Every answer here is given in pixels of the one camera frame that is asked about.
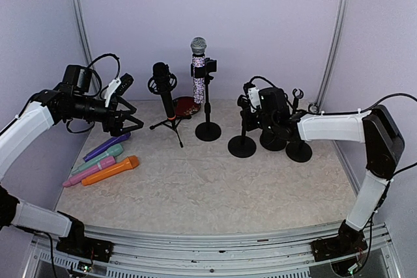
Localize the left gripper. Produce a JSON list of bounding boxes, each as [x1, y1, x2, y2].
[[65, 94, 143, 135]]

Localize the purple microphone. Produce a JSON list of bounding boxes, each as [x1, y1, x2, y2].
[[83, 132, 131, 162]]

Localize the teal microphone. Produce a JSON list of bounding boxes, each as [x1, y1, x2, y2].
[[71, 143, 124, 175]]

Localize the black stand of rhinestone microphone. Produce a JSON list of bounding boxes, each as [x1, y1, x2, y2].
[[195, 57, 222, 142]]

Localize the black stand of orange microphone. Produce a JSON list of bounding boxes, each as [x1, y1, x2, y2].
[[227, 133, 256, 158]]

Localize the black stand of pink microphone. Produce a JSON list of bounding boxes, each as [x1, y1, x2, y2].
[[259, 132, 287, 152]]

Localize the rhinestone silver microphone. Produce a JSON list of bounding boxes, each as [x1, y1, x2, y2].
[[190, 37, 207, 104]]

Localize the black stand of teal microphone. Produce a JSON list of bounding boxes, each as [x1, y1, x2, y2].
[[285, 109, 313, 163]]

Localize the pink microphone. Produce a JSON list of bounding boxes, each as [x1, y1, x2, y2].
[[62, 156, 116, 188]]

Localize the black stand of purple microphone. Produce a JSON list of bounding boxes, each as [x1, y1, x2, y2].
[[292, 89, 304, 114]]

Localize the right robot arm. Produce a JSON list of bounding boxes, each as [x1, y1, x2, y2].
[[228, 84, 405, 262]]

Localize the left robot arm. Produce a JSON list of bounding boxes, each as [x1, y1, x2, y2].
[[1, 65, 143, 262]]

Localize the red floral plate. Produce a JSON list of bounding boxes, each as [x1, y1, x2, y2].
[[173, 96, 201, 117]]

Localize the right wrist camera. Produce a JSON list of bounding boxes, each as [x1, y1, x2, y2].
[[243, 82, 261, 113]]

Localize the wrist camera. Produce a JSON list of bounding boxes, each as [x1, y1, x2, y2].
[[102, 73, 134, 107], [243, 82, 261, 113]]

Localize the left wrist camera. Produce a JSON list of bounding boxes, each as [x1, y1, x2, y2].
[[102, 73, 134, 107]]

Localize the black tripod shock-mount stand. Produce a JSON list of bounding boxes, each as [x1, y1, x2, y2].
[[147, 73, 183, 148]]

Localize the black microphone orange ring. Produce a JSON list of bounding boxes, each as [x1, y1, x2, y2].
[[152, 61, 177, 123]]

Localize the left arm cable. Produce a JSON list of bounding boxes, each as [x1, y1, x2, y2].
[[87, 53, 122, 90]]

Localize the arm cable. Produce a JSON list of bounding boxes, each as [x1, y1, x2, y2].
[[87, 53, 122, 90], [371, 94, 417, 119]]

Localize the right aluminium frame post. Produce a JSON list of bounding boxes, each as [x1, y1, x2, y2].
[[313, 0, 349, 111]]

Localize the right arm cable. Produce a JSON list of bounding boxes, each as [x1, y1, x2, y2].
[[371, 94, 417, 119]]

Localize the front aluminium rail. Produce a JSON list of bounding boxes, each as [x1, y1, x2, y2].
[[19, 221, 405, 278]]

